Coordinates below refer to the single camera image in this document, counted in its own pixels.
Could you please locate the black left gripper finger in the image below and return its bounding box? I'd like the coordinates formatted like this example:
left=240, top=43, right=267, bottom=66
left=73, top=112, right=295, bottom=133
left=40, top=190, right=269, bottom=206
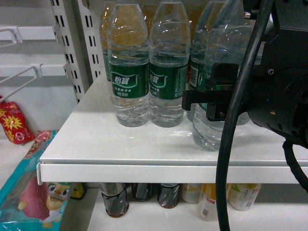
left=181, top=90, right=232, bottom=121

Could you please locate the thin braided black cable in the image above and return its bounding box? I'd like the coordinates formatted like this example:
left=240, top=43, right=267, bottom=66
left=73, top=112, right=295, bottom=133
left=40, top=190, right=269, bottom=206
left=282, top=138, right=308, bottom=191

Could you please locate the dark tea bottle middle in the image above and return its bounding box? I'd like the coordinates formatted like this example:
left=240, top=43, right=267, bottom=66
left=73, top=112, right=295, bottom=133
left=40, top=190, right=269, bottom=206
left=131, top=183, right=153, bottom=201

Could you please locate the red snack packet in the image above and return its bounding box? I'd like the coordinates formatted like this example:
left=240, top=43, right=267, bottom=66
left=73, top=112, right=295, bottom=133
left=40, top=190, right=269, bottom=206
left=0, top=101, right=35, bottom=144

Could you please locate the white yellow drink bottle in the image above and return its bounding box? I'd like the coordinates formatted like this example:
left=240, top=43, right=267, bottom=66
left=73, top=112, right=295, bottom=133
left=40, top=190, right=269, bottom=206
left=197, top=183, right=218, bottom=221

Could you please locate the thick black cable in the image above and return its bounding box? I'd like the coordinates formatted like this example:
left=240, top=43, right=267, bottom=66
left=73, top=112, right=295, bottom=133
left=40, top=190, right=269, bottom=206
left=215, top=0, right=275, bottom=231

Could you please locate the white perforated shelf upright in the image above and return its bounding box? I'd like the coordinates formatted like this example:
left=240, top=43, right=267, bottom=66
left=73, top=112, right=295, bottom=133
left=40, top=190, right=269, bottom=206
left=51, top=0, right=89, bottom=102

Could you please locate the water bottle green label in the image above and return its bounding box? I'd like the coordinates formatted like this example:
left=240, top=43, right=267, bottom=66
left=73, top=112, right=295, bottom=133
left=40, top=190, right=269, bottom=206
left=192, top=0, right=253, bottom=152

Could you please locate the dark tea bottle below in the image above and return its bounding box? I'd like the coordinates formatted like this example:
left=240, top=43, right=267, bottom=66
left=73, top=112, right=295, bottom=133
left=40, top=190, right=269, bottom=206
left=99, top=182, right=129, bottom=218

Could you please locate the cartoon bird snack bag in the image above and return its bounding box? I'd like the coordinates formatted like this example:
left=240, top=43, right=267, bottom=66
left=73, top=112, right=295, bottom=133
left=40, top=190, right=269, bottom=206
left=0, top=130, right=71, bottom=231

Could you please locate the dark tea bottle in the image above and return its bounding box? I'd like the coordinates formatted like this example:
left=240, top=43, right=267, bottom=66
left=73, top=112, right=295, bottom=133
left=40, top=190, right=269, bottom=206
left=131, top=183, right=153, bottom=201
left=157, top=183, right=180, bottom=209

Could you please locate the dark tea bottle right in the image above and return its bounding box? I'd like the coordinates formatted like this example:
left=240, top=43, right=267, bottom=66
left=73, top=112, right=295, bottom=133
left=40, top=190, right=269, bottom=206
left=157, top=183, right=180, bottom=209

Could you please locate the white drink bottle right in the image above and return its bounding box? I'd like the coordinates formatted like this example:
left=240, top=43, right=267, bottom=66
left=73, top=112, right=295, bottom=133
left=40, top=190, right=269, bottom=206
left=228, top=183, right=262, bottom=211

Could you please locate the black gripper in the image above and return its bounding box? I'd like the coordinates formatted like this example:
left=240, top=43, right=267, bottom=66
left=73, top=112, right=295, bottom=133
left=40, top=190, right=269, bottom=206
left=205, top=63, right=308, bottom=147

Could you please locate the shelf water bottle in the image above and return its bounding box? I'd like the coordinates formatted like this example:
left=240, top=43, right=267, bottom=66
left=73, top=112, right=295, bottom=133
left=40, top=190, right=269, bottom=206
left=149, top=0, right=191, bottom=128
left=107, top=0, right=149, bottom=127
left=186, top=0, right=227, bottom=122

